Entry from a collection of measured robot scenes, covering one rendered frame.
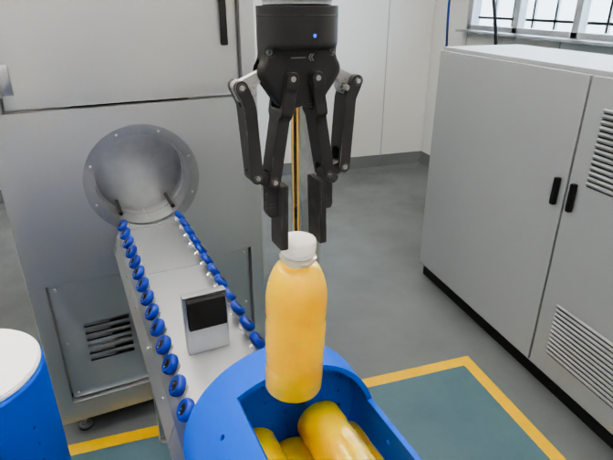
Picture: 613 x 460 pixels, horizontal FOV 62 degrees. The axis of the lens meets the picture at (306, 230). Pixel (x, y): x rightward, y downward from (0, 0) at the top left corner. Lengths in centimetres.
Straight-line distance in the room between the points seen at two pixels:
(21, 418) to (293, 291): 72
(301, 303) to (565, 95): 193
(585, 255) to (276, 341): 188
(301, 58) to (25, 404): 87
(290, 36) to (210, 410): 49
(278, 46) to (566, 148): 197
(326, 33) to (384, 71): 499
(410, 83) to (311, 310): 513
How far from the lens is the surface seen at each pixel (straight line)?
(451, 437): 240
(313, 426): 77
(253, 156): 49
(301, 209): 133
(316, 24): 47
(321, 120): 51
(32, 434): 119
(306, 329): 57
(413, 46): 558
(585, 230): 233
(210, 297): 117
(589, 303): 238
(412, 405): 250
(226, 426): 70
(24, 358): 119
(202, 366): 122
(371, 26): 536
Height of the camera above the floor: 169
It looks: 24 degrees down
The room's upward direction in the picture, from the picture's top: straight up
